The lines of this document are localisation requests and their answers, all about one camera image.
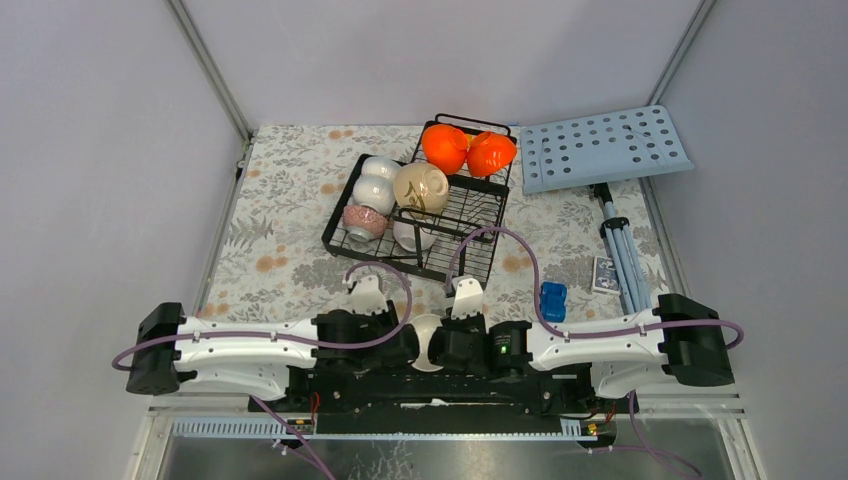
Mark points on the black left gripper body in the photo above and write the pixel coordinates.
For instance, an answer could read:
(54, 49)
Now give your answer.
(386, 319)

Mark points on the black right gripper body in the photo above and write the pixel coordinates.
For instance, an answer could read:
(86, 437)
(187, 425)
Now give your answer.
(467, 325)

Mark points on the plain beige bowl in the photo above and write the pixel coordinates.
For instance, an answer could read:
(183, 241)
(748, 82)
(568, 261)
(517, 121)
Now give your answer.
(425, 326)

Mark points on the black wire dish rack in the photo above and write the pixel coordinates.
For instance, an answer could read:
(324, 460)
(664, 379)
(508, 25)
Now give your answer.
(474, 202)

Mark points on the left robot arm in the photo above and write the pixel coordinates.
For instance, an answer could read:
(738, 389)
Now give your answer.
(175, 351)

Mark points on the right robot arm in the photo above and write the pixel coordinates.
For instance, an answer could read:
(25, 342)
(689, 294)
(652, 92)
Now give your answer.
(679, 340)

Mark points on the white bowl in rack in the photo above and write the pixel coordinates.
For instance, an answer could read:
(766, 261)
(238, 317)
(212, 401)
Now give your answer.
(374, 192)

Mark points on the blue toy car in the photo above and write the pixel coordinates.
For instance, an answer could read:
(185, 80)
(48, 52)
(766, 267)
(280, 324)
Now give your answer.
(552, 301)

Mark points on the pink patterned bowl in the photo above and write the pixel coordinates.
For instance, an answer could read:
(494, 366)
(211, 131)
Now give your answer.
(363, 224)

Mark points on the white bowl front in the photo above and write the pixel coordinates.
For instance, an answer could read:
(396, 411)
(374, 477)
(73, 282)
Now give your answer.
(412, 237)

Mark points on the beige patterned bowl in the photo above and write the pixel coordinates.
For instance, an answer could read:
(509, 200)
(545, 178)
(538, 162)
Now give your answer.
(421, 187)

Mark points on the blue card deck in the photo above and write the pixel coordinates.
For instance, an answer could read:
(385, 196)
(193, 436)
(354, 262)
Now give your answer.
(604, 276)

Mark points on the white bowl upper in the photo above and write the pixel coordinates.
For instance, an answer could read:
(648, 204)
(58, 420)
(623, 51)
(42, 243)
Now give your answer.
(380, 166)

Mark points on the blue tripod legs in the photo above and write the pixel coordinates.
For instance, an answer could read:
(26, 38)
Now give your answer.
(634, 291)

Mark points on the orange bowl right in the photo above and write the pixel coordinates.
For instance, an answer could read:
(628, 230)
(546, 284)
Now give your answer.
(489, 153)

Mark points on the orange bowl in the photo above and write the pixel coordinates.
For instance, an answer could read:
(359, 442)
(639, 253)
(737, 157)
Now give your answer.
(445, 147)
(489, 153)

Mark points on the orange bowl left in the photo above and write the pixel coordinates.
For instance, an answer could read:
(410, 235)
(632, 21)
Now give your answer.
(445, 147)

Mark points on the blue perforated stand tray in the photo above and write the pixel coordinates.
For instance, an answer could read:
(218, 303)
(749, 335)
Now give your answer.
(610, 147)

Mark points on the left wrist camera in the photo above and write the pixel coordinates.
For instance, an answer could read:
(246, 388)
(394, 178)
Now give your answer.
(366, 297)

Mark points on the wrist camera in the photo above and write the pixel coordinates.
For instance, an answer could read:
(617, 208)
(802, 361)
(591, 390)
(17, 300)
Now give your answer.
(366, 297)
(467, 294)

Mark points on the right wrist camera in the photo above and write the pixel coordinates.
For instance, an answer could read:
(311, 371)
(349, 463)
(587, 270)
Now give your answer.
(467, 294)

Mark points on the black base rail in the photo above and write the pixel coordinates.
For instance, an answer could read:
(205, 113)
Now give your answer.
(409, 402)

